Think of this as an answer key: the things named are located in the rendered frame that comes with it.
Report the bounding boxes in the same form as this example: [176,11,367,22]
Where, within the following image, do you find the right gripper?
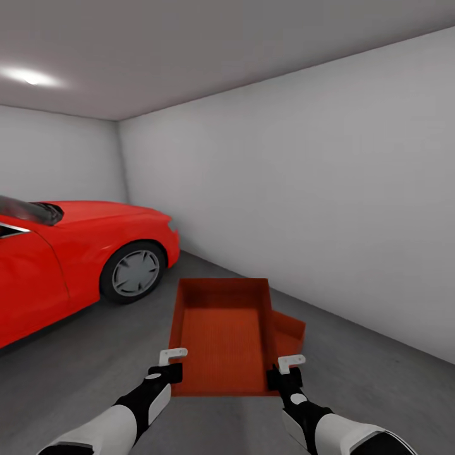
[267,366,303,393]

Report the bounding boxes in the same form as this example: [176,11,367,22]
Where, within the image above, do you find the storage box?
[272,310,306,357]
[168,277,281,396]

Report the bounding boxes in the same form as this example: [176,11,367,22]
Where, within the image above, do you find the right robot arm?
[267,355,415,455]

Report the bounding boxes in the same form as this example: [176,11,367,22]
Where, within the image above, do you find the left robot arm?
[36,348,188,455]

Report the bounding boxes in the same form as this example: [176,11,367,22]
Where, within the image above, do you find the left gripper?
[148,363,183,384]

